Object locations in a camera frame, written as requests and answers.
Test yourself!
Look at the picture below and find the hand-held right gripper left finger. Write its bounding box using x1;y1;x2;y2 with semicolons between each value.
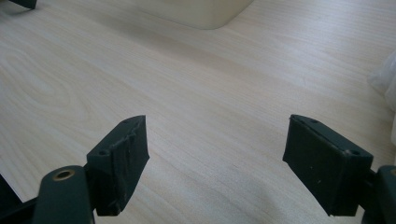
85;115;150;217

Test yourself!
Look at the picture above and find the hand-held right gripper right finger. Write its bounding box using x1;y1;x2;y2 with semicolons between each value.
282;114;375;217

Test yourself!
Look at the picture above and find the clear plastic bag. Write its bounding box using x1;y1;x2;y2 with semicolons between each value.
367;50;396;115

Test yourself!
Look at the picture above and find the cream plastic waste bin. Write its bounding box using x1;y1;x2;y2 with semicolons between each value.
134;0;255;31

